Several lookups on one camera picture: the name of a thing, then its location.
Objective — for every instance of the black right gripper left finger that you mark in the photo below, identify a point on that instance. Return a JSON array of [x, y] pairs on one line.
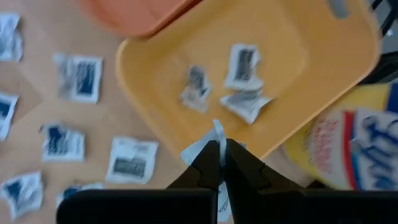
[[199, 174]]

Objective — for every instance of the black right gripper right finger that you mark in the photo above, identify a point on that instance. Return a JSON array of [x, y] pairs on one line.
[[248, 177]]

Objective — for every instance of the yellow plastic bin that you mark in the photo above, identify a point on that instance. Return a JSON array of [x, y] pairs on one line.
[[295, 109]]

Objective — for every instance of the Lysol wipes canister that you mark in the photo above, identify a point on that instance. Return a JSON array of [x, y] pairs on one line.
[[357, 149]]

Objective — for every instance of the orange plastic bin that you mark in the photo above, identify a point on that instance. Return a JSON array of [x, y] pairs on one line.
[[140, 15]]

